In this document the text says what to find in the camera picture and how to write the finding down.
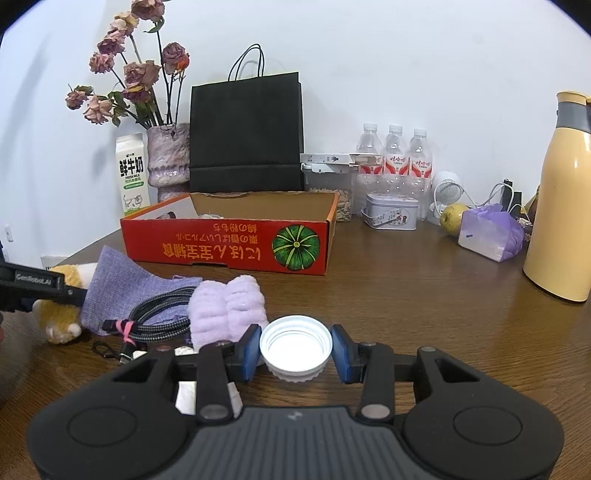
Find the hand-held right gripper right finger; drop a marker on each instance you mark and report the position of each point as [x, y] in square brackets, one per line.
[342, 353]

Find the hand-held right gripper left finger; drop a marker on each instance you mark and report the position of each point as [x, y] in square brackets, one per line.
[251, 351]

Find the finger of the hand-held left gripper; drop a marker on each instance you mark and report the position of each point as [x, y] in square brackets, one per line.
[74, 295]

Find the yellow white plush toy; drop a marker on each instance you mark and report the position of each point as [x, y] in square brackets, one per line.
[60, 321]

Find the white bottle cap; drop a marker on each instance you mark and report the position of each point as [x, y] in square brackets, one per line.
[295, 346]

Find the purple knit cloth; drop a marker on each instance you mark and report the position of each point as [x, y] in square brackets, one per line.
[120, 286]

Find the fluffy purple headband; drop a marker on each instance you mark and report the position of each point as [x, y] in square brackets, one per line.
[221, 304]

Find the small white pouch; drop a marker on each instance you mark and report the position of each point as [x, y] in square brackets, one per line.
[187, 397]

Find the red cardboard box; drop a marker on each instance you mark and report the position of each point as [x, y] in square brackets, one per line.
[221, 244]

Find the iridescent plastic ball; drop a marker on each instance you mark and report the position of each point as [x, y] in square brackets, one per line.
[210, 216]

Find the white green milk carton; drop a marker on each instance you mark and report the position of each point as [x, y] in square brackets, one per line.
[131, 180]

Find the printed tin box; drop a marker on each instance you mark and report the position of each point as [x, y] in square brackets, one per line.
[390, 212]

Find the mottled purple vase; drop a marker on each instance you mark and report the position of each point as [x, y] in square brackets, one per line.
[168, 152]

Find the clear jar of seeds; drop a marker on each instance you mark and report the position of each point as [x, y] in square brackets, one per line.
[328, 181]

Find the yellow green apple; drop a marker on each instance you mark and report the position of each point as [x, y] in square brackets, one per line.
[452, 219]

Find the purple tissue pack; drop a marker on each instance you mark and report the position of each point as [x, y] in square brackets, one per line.
[489, 230]

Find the flat white carton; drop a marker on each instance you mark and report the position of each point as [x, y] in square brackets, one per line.
[323, 158]

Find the small white fan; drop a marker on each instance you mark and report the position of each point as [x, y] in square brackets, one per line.
[445, 184]

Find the clear water bottle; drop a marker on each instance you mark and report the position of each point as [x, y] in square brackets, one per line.
[369, 143]
[421, 152]
[396, 147]

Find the black paper bag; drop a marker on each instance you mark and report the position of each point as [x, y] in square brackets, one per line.
[244, 134]

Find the dried rose bouquet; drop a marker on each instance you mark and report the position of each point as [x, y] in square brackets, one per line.
[138, 74]

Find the black power adapter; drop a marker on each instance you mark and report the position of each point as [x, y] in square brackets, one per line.
[512, 196]

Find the yellow thermos jug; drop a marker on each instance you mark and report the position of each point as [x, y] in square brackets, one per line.
[563, 207]

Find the white wall socket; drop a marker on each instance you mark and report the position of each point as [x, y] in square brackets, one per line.
[7, 233]

